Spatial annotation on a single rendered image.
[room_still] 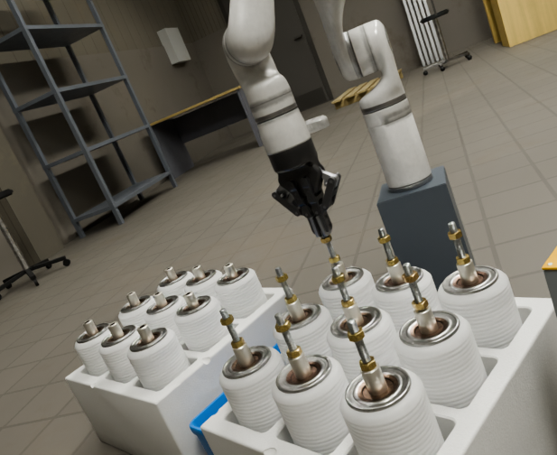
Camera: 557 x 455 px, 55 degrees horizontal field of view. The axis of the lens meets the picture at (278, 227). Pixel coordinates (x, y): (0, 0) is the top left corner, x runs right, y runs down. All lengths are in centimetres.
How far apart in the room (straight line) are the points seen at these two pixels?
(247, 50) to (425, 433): 55
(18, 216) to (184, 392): 369
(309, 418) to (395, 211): 54
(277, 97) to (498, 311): 43
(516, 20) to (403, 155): 512
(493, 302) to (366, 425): 26
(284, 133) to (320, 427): 42
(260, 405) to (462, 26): 767
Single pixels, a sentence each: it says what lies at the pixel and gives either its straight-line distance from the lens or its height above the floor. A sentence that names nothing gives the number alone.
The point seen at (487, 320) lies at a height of 21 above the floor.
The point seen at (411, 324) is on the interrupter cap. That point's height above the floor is 25.
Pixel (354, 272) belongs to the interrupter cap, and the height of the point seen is 25.
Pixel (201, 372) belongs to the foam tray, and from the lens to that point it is 103.
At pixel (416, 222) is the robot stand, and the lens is 110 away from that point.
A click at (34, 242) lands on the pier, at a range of 462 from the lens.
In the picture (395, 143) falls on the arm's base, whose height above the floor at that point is 40.
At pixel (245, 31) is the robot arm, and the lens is 80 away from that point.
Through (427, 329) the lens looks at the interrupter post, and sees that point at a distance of 69.
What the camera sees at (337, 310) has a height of 22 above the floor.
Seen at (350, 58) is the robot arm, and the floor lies 58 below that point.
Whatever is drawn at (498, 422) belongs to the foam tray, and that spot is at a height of 16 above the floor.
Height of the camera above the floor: 60
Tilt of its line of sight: 14 degrees down
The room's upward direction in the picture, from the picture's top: 23 degrees counter-clockwise
